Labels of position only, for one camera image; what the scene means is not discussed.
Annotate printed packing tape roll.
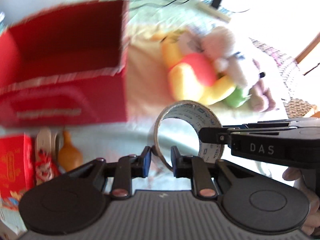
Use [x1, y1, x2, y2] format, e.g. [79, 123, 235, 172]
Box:
[148, 100, 225, 172]

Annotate orange gourd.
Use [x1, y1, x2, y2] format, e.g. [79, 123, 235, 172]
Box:
[57, 130, 83, 172]

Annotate red candy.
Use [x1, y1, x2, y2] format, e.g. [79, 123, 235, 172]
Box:
[35, 149, 60, 185]

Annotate wooden spoon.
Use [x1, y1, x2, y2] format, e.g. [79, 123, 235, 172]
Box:
[35, 127, 52, 153]

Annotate small red gift box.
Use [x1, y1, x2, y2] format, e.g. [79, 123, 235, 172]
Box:
[0, 133, 35, 210]

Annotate right hand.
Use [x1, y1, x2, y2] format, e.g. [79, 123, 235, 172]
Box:
[282, 167, 320, 239]

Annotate brown plush teddy bear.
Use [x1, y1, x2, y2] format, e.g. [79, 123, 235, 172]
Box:
[249, 60, 276, 113]

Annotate green plush toy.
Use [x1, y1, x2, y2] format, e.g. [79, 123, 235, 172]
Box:
[223, 88, 251, 108]

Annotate yellow red plush toy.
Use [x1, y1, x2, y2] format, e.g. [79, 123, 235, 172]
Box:
[160, 30, 236, 105]

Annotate large red cardboard box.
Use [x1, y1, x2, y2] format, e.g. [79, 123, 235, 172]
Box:
[1, 0, 129, 127]

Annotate white pink plush toy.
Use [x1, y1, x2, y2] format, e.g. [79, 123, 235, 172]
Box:
[178, 26, 260, 89]

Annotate black power adapter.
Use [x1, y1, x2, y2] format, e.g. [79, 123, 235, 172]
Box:
[210, 0, 222, 9]

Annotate white power strip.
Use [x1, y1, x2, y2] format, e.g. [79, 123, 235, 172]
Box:
[196, 2, 231, 23]

